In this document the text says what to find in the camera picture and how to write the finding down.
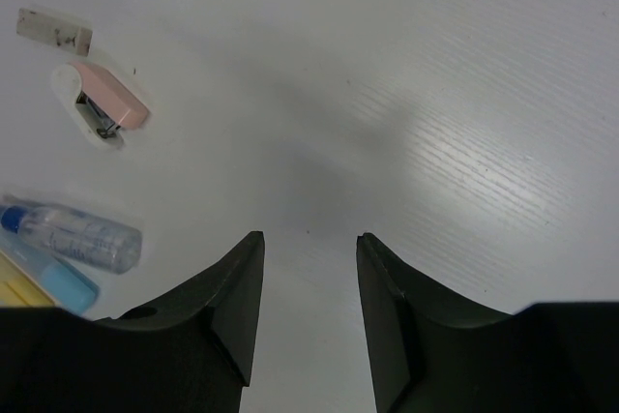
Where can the clear blue-capped glue bottle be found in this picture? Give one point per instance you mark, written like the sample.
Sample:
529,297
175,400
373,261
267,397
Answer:
70,234

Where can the yellow highlighter marker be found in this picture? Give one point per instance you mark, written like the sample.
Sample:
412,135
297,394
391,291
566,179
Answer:
17,290

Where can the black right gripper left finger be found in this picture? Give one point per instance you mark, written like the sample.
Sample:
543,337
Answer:
192,348

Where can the blue highlighter marker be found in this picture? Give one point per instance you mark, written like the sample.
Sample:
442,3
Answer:
69,289

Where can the grey white eraser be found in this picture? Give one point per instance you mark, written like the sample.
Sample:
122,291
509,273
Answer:
54,31

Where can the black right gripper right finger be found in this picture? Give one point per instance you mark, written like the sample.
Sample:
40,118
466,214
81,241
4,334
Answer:
426,343

